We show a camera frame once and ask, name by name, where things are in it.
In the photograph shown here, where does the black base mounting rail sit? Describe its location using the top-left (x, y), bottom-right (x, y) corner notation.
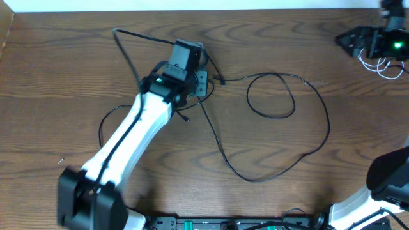
top-left (143, 216), bottom-right (313, 230)

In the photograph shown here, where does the brown cardboard side panel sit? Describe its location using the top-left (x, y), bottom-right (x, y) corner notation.
top-left (0, 0), bottom-right (15, 56)

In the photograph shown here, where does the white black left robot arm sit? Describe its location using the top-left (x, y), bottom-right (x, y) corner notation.
top-left (57, 70), bottom-right (208, 229)

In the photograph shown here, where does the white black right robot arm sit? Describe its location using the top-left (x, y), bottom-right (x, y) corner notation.
top-left (324, 16), bottom-right (408, 229)

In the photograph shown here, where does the white USB cable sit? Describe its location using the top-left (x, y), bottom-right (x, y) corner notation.
top-left (357, 47), bottom-right (405, 81)

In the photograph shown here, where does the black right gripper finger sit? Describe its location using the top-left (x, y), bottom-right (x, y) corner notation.
top-left (341, 40), bottom-right (371, 58)
top-left (335, 26), bottom-right (373, 43)

